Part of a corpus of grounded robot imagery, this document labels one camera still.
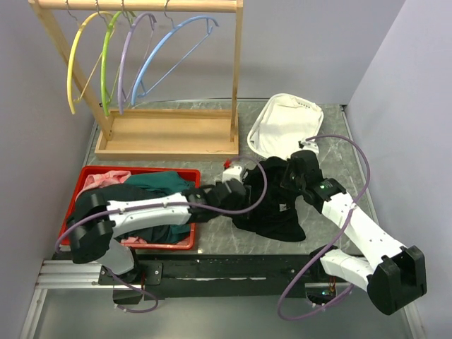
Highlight blue hanger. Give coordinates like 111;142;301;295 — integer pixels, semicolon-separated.
130;15;220;106

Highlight green hanger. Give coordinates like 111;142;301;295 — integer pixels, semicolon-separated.
100;11;122;117

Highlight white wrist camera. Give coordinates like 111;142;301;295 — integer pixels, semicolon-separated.
222;160;245;182
299;140;318;149

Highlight wooden hanger rack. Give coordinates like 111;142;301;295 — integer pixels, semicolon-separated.
29;1;243;160

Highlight black shorts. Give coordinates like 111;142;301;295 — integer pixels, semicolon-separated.
232;157;306;242

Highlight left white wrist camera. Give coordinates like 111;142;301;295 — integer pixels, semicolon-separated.
222;160;245;182

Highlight yellow hanger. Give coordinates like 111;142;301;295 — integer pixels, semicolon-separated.
66;10;114;115

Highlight pink garment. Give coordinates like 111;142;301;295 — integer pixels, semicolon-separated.
83;170;147;245

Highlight white laundry basket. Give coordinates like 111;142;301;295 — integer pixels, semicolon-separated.
246;93;324;160

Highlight teal green garment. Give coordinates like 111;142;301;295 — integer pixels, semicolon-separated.
121;171;194;244

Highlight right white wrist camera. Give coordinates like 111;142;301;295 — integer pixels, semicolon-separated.
299;140;318;149

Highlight red plastic bin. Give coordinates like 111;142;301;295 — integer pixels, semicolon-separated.
66;166;201;250

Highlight purple hanger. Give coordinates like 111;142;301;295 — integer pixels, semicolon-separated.
117;11;157;115

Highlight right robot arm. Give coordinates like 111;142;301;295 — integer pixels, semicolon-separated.
282;149;427;315

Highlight dark grey shorts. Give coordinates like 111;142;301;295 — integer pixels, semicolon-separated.
66;184;191;244

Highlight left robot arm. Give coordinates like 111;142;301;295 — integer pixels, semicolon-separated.
68;179;247;284

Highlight aluminium frame rail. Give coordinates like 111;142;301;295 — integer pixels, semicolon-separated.
19;259;117;339

